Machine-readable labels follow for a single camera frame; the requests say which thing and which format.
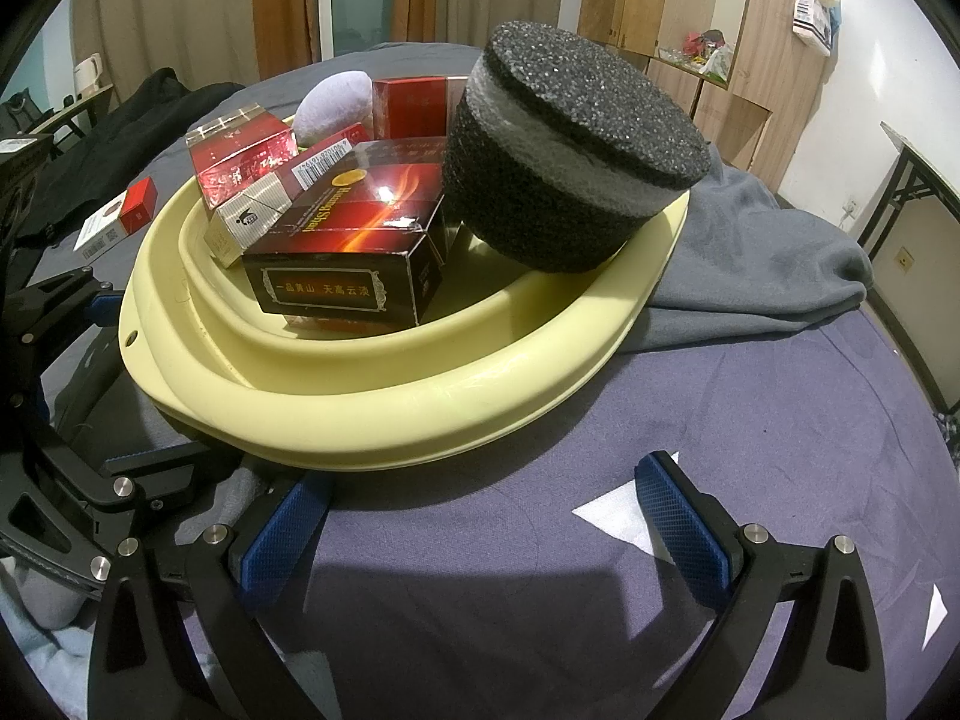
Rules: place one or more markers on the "pale yellow plastic basin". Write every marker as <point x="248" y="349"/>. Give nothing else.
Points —
<point x="375" y="397"/>

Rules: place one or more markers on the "wooden wardrobe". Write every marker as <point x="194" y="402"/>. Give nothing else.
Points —
<point x="675" y="0"/>

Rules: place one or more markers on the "large red lighter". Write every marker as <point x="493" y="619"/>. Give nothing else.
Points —
<point x="244" y="165"/>

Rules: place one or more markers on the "white kettle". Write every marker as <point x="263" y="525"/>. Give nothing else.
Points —
<point x="88" y="75"/>

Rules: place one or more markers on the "hanging white plastic bag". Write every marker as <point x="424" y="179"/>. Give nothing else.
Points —
<point x="814" y="15"/>

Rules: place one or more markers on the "dark brown cigarette carton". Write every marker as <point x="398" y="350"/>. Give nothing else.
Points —
<point x="345" y="240"/>

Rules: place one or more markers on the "light blue cloth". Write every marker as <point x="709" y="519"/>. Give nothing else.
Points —
<point x="45" y="645"/>

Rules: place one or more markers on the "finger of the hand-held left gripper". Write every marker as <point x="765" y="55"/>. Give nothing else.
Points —
<point x="157" y="476"/>
<point x="101" y="307"/>

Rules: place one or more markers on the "red cigarette box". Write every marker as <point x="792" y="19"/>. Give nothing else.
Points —
<point x="411" y="109"/>
<point x="337" y="142"/>

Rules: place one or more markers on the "black foam cylinder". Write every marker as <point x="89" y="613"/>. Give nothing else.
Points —
<point x="570" y="150"/>

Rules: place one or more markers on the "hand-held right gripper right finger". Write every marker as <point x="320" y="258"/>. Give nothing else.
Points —
<point x="682" y="532"/>

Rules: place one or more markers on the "purple bedsheet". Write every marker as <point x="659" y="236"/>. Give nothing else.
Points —
<point x="750" y="427"/>

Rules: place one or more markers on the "black garment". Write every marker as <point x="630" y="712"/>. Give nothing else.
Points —
<point x="150" y="105"/>

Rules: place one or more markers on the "folding table with pale top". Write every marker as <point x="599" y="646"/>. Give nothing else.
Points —
<point x="922" y="187"/>

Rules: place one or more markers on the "small red white box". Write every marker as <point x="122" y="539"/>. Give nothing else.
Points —
<point x="124" y="217"/>

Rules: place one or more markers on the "silver cigarette pack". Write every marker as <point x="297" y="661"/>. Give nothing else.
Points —
<point x="251" y="217"/>

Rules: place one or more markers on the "grey cloth garment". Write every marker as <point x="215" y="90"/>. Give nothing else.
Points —
<point x="750" y="255"/>

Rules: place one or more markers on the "round purple plush pad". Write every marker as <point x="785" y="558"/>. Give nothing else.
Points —
<point x="334" y="105"/>

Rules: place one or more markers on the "brown curtains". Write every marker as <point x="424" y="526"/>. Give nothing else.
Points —
<point x="225" y="0"/>

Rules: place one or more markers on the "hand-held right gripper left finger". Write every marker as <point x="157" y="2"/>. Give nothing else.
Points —
<point x="281" y="540"/>

